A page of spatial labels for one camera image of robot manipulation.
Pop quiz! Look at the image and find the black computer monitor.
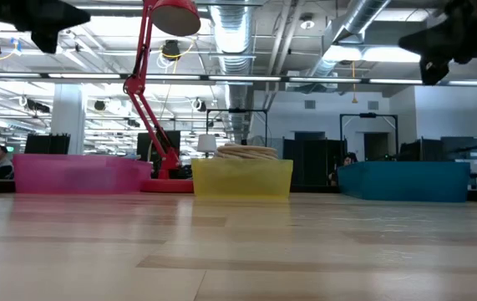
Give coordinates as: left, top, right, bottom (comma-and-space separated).
136, 130, 182, 164
23, 132, 72, 156
398, 139, 444, 162

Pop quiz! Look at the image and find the white shade table lamp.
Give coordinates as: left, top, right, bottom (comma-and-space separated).
196, 133, 219, 160

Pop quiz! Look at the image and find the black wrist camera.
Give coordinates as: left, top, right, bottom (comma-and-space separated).
419, 57, 451, 86
30, 29, 58, 55

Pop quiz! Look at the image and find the long linear ceiling light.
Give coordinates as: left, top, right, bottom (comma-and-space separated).
0, 71, 477, 87

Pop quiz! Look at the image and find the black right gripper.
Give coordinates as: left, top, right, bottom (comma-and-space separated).
398, 0, 477, 64

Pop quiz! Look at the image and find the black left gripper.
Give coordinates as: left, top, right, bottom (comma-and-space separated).
8, 0, 92, 34

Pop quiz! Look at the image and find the black metal rig frame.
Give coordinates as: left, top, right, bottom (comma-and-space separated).
205, 107, 270, 158
338, 111, 399, 162

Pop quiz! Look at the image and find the red desk lamp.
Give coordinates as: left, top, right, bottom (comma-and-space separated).
123, 0, 202, 195

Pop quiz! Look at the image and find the yellow hanging cord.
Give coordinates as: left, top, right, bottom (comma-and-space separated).
350, 60, 358, 105

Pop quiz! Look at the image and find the white building pillar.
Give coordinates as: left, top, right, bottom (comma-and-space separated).
50, 82, 86, 156

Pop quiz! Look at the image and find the grey computer monitor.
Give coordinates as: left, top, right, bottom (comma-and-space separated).
440, 135, 477, 161

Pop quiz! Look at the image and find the black office partition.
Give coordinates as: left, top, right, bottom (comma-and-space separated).
282, 132, 348, 194

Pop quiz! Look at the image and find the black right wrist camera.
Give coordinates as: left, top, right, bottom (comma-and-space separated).
419, 57, 451, 86

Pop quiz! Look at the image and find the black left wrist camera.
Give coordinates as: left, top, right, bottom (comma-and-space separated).
30, 29, 58, 55

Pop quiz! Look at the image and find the yellow plastic bin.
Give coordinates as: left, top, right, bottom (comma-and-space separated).
190, 157, 295, 200

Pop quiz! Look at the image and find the teal blue plastic bin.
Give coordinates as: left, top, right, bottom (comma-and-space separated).
337, 161, 472, 204

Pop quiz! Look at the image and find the pink plastic bin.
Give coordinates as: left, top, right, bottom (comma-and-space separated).
12, 152, 154, 196

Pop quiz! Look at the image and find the silver ventilation duct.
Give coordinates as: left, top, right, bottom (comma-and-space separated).
304, 0, 392, 79
208, 0, 258, 144

